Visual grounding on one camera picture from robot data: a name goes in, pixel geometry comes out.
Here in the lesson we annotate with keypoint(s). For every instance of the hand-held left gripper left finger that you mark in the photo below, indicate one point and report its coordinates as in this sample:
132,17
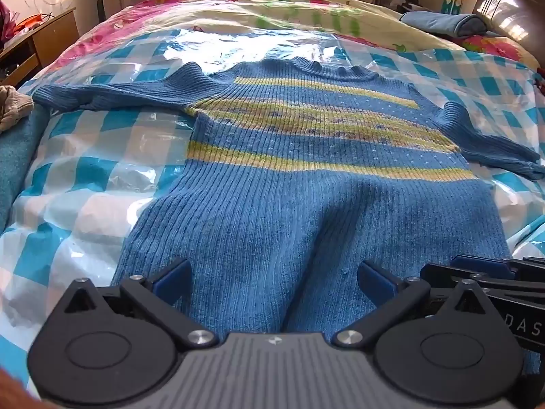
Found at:
172,282

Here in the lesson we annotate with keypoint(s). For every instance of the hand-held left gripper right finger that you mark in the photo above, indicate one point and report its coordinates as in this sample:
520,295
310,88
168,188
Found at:
374,283

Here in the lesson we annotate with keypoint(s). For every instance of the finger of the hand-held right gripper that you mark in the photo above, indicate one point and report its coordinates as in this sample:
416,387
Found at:
481,263
447,273

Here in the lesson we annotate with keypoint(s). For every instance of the blue yellow-striped knit sweater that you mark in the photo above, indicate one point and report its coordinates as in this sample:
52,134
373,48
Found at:
276,204

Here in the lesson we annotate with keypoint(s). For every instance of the blue white checkered plastic sheet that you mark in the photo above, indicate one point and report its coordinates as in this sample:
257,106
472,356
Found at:
85,187

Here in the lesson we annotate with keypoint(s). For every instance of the teal blanket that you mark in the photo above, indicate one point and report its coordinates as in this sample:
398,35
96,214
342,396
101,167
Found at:
17,157

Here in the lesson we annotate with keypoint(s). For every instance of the beige ribbed cloth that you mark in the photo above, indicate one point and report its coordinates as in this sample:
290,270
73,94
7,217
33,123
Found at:
15,106

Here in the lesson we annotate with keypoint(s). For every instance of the folded blue cloth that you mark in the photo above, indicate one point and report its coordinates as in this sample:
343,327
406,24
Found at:
443,23

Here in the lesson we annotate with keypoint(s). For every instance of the dark wooden headboard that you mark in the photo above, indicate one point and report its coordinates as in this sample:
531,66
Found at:
511,8

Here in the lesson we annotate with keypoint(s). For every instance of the wooden cabinet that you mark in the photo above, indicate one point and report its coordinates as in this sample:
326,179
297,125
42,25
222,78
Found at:
51,38

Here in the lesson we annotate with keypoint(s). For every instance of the floral cream pink quilt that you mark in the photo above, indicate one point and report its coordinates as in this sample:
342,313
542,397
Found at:
255,8

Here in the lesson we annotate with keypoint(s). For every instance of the orange item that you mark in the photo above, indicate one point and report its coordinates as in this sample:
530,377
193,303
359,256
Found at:
27,23

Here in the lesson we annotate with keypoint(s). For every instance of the pink plastic bag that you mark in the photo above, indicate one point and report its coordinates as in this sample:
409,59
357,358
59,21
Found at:
6,21

